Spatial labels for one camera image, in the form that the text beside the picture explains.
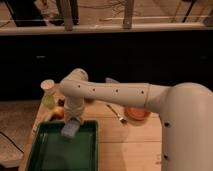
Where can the blue sponge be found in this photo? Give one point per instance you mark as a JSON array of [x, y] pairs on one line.
[[70, 128]]

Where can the small apple-like fruit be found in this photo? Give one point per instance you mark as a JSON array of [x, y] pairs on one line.
[[58, 112]]

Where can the dark brown toy object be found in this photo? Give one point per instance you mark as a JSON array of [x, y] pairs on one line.
[[61, 102]]

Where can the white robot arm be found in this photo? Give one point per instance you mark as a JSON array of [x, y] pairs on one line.
[[185, 111]]

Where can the metal spoon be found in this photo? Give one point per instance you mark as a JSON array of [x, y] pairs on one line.
[[120, 118]]

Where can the green plastic tray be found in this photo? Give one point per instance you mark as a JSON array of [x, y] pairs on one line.
[[53, 152]]

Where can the orange round bowl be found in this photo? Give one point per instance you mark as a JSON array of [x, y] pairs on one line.
[[137, 114]]

